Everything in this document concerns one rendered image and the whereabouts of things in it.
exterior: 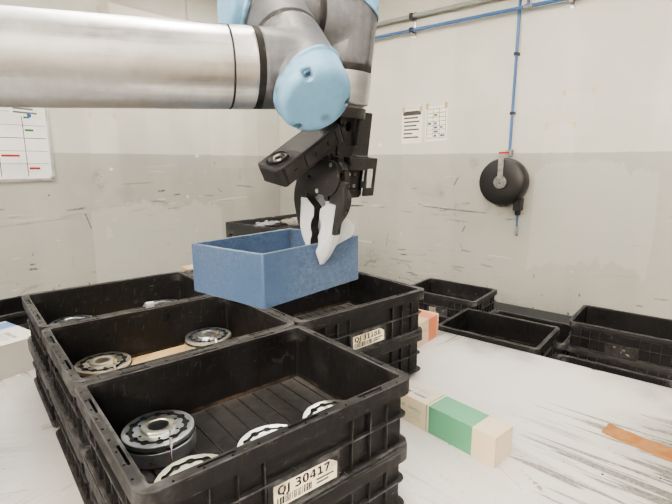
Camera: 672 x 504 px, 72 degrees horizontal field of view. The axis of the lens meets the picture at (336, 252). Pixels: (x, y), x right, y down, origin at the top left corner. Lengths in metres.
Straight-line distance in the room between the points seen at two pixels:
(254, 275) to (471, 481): 0.55
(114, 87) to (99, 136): 3.86
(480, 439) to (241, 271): 0.57
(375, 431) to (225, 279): 0.31
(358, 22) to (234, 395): 0.63
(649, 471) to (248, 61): 0.95
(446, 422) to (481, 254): 3.17
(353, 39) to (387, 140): 3.88
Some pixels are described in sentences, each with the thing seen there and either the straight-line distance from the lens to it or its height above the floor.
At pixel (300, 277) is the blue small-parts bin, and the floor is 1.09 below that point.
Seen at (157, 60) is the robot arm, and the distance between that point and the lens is 0.43.
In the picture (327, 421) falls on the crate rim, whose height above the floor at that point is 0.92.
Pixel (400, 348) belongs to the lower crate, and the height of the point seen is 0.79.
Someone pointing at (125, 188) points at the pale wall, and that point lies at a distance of 4.37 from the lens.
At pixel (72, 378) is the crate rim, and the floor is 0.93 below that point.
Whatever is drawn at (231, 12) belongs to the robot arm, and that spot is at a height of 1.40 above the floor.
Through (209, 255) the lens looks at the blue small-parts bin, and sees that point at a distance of 0.65.
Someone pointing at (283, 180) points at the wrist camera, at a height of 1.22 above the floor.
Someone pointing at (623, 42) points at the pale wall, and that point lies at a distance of 3.86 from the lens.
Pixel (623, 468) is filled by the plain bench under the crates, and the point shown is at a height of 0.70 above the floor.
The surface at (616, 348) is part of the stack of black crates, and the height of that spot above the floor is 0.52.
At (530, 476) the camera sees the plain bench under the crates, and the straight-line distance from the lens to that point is 0.97.
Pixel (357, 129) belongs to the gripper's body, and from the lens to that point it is 0.64.
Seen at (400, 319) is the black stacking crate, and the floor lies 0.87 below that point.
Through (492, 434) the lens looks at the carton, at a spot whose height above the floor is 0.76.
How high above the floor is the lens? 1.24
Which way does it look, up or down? 11 degrees down
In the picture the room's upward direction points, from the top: straight up
